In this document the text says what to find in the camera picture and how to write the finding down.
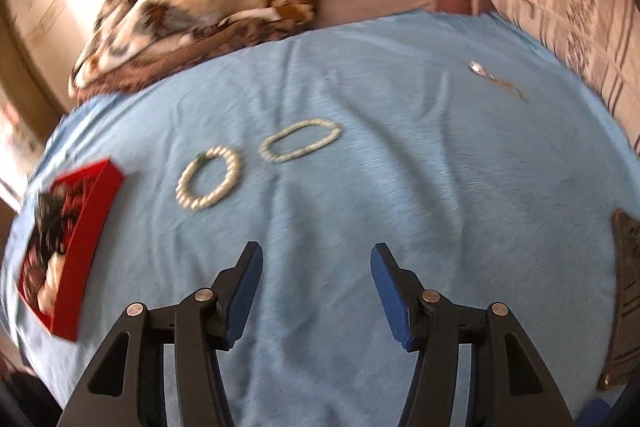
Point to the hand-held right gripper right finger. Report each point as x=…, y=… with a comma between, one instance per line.
x=392, y=297

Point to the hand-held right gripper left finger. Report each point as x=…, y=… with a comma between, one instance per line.
x=245, y=292

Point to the red box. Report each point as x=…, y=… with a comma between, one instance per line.
x=95, y=212

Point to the white black-dotted scrunchie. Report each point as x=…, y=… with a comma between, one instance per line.
x=52, y=282

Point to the black hair claw clip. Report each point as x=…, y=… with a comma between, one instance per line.
x=55, y=222

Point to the light blue cloth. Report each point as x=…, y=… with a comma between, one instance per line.
x=400, y=167

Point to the dark smartphone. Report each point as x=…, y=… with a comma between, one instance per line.
x=625, y=307

